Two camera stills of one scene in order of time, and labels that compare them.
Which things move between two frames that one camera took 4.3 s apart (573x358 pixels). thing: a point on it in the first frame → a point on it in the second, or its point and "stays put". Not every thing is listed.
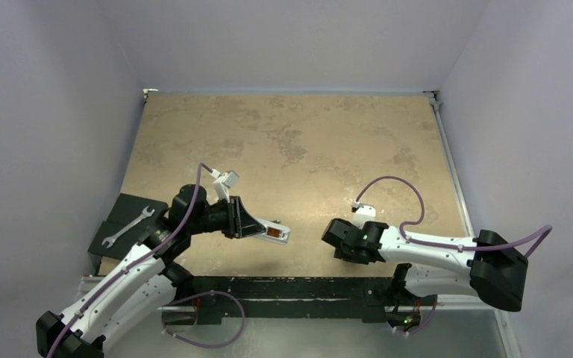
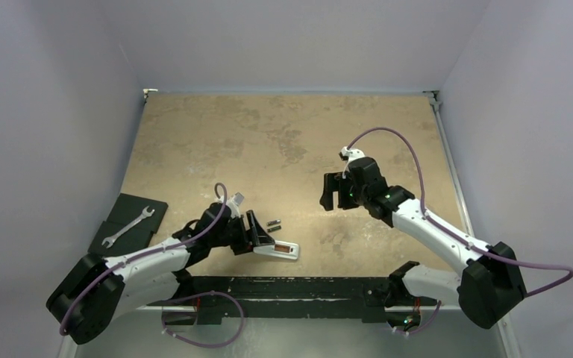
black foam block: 129,218 stays put
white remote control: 274,233 → 286,249
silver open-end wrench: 110,239 stays put
